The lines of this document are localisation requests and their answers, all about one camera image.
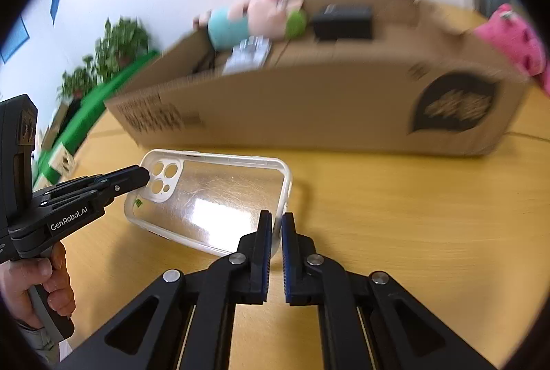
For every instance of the pink strawberry plush toy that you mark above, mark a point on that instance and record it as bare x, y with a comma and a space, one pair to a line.
514, 37

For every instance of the pig plush teal shirt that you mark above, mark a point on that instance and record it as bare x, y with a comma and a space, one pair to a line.
275, 20

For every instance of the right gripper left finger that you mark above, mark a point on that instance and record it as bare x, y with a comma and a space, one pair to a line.
183, 321

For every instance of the blue framed wall poster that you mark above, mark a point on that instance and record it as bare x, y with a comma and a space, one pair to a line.
16, 38

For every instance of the small potted plant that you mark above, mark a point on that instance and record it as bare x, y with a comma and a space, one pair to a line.
80, 82

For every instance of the light grey plastic holder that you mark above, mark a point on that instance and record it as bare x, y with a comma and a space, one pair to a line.
250, 54

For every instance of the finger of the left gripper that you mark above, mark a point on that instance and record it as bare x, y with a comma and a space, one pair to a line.
107, 183

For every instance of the black rectangular box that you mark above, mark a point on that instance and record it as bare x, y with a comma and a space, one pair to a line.
337, 21

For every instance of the potted green plant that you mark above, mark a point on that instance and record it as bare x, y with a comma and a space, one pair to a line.
121, 44

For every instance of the brown cardboard box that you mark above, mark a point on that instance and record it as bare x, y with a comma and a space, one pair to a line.
419, 86

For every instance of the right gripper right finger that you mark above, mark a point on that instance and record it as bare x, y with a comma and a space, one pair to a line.
367, 321

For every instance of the green cloth covered shelf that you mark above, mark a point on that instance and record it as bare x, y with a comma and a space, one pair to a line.
59, 161

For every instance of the clear phone case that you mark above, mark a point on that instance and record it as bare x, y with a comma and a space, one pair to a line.
208, 201

